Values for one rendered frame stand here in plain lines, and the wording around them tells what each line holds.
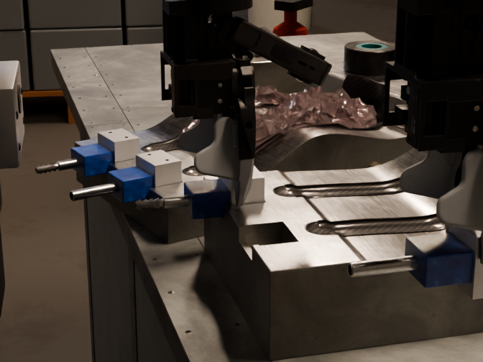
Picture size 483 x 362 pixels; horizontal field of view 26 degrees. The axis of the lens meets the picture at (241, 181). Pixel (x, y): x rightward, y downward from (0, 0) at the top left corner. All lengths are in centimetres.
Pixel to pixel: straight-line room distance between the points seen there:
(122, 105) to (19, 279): 137
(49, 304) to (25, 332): 16
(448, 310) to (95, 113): 89
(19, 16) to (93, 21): 30
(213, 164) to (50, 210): 256
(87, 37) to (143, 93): 262
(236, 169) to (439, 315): 24
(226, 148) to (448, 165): 26
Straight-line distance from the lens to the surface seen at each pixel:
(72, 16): 446
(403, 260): 84
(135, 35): 448
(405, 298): 98
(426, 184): 87
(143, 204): 108
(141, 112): 174
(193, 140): 111
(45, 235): 338
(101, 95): 185
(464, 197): 81
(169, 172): 123
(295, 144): 127
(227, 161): 104
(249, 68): 103
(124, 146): 132
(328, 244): 98
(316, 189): 114
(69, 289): 300
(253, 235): 103
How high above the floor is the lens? 127
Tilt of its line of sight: 20 degrees down
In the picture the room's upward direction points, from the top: straight up
